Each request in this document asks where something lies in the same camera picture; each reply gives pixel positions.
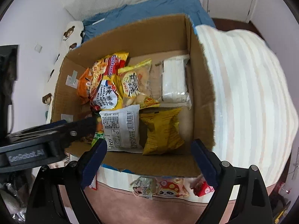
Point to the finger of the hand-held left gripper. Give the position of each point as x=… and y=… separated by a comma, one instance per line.
x=77, y=134
x=58, y=124

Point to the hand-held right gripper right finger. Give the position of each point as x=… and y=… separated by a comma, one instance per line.
x=205, y=161

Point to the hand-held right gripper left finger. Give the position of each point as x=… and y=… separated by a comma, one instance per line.
x=93, y=161

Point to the green candy bag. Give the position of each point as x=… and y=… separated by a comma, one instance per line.
x=99, y=137

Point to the white bread packet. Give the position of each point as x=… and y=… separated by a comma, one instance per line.
x=121, y=128

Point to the orange snack packet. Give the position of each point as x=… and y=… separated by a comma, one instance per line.
x=84, y=86

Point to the yellow instant noodle packet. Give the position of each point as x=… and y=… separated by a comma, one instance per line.
x=105, y=93

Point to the crinkled yellow snack packet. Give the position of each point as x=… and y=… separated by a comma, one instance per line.
x=161, y=130

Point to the yellow rice cracker packet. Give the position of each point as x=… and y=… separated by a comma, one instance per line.
x=135, y=86

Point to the silver white wafer packet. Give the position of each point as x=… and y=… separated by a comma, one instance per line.
x=174, y=81

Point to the printed cardboard box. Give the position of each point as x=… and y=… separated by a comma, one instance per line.
x=151, y=35

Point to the red white long packet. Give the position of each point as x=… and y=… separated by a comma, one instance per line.
x=94, y=183

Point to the red triangular packet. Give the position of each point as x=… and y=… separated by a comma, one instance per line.
x=203, y=189

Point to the orange panda mushroom packet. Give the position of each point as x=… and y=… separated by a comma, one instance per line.
x=170, y=187

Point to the clear plastic bag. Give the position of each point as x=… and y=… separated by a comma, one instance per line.
x=11, y=198

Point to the small white panda packet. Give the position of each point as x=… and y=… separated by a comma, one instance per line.
x=143, y=187

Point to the cat printed blanket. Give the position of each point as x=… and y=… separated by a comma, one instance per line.
x=245, y=86

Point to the bear print pillow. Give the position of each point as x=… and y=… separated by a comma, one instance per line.
x=70, y=35

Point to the yellow black tool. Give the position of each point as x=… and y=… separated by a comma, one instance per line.
x=281, y=213

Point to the thin white stick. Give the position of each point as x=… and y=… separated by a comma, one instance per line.
x=98, y=21

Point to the blue bed sheet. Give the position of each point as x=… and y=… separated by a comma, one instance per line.
x=151, y=7

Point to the white wall socket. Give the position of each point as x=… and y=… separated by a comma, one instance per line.
x=38, y=48

